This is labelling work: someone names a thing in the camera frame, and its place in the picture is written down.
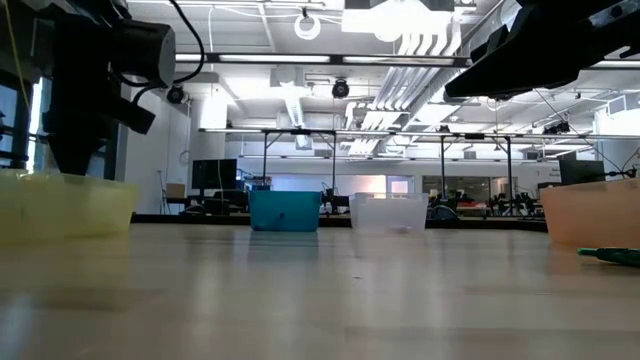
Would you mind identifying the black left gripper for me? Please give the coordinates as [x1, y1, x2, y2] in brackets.
[41, 93, 157, 177]

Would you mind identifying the black beam with light strips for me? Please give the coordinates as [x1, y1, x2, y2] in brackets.
[174, 51, 474, 69]

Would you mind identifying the yellow translucent plastic bin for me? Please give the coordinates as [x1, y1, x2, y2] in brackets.
[0, 169, 139, 245]

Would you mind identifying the black aluminium table frame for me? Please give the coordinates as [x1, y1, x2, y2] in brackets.
[130, 212, 550, 233]

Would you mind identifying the black metal rig frame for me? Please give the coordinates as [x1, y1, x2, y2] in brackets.
[438, 132, 515, 201]
[259, 127, 339, 197]

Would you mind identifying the clear plastic bin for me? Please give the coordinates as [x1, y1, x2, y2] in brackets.
[348, 192, 430, 234]

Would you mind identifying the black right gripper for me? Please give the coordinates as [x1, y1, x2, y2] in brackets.
[444, 0, 640, 100]

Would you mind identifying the white hanging ring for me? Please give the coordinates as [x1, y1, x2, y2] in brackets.
[293, 13, 322, 41]

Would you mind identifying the black computer monitor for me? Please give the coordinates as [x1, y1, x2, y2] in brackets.
[191, 158, 239, 191]
[558, 152, 606, 186]

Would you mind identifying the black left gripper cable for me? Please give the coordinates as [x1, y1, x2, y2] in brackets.
[112, 0, 206, 104]

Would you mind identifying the orange translucent plastic bin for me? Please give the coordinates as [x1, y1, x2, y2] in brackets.
[539, 178, 640, 250]

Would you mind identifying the teal plastic bin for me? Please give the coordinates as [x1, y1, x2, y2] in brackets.
[248, 190, 323, 233]

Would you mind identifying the green pen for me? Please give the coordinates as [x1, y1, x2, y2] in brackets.
[576, 247, 640, 268]

